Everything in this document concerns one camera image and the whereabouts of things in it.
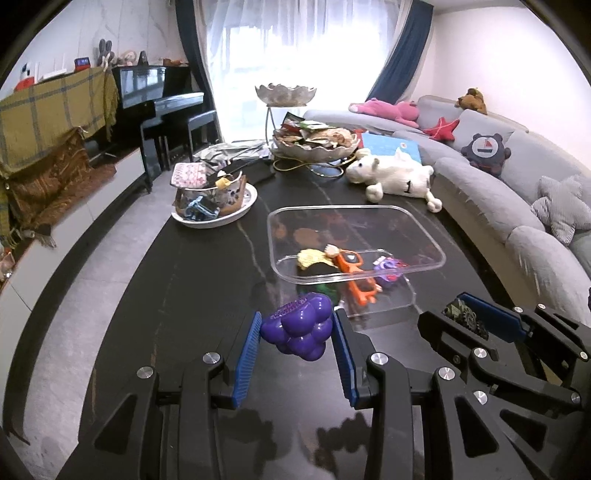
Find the striped star cushion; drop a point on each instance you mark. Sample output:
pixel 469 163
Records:
pixel 563 203

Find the white and red toy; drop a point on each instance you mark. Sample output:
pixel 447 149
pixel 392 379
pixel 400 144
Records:
pixel 25 78

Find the orange glasses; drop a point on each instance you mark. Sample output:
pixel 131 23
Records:
pixel 351 265

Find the pink plush toy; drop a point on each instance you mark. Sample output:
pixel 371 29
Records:
pixel 392 110

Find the green ball with black band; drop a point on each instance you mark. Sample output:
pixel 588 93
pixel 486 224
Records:
pixel 318 277

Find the small beige plush toy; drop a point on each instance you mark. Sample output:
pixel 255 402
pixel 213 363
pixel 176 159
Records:
pixel 128 56

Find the pile of snack packets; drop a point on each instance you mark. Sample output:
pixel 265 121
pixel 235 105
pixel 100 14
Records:
pixel 318 134

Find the white router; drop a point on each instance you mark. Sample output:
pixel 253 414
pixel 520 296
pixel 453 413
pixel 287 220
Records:
pixel 54 74

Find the small red digital clock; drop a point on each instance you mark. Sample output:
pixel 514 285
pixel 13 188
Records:
pixel 82 63

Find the brown printed basket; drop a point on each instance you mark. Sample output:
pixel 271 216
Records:
pixel 233 198

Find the purple toy camera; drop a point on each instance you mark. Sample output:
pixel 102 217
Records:
pixel 390 270

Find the brown plush toy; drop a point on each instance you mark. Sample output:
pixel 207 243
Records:
pixel 473 99

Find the brown patterned cloth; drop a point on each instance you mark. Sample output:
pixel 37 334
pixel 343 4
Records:
pixel 46 184

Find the grey bunny plush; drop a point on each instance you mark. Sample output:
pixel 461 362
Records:
pixel 106 53

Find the black piano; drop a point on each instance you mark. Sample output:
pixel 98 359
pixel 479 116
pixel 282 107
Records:
pixel 138 87

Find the patterned fabric pouch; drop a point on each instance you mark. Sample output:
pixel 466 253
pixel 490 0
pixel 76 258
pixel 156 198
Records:
pixel 191 174

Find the white plush sheep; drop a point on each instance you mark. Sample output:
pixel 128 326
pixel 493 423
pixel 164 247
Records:
pixel 397 177

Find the black marble desktop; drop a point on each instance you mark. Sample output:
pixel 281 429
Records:
pixel 184 286

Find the clear plastic container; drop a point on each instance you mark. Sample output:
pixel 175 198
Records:
pixel 286 240

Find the yellow plaid blanket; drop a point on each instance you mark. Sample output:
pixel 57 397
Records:
pixel 46 106

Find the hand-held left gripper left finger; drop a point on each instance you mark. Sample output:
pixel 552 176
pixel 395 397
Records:
pixel 247 355

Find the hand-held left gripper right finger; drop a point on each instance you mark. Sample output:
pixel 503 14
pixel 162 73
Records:
pixel 344 355

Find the white sheer curtain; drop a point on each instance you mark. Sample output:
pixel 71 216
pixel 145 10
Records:
pixel 300 41

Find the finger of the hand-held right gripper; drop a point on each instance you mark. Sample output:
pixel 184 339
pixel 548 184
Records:
pixel 498 318
pixel 438 330

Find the grey sofa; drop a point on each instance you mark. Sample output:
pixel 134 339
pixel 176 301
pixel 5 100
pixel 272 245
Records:
pixel 485 198

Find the black piano bench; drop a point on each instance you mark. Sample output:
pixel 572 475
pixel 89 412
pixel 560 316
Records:
pixel 203 121

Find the crumpled grey bag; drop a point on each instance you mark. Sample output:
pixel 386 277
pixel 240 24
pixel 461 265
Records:
pixel 226 152

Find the red starfish plush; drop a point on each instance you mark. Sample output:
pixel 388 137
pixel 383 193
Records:
pixel 443 129

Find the blue curtain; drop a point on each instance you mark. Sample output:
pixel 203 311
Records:
pixel 194 55
pixel 406 46

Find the black wallet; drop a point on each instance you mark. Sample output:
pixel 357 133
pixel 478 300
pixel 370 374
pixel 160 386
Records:
pixel 258 173

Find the silver two-tier lotus stand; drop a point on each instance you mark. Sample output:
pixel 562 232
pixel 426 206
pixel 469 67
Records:
pixel 286 94

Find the purple grape toy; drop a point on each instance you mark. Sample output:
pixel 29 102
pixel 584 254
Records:
pixel 300 327

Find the white low cabinet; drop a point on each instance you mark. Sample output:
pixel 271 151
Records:
pixel 92 217

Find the white oval tray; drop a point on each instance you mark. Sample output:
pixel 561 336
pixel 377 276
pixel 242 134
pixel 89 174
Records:
pixel 240 207

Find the blue picture book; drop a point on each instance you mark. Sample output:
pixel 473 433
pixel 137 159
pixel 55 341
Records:
pixel 383 143

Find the navy sailboat cushion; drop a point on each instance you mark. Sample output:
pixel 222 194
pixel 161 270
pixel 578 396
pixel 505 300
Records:
pixel 485 150

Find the dark green toy vehicle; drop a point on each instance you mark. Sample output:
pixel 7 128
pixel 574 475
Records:
pixel 466 318

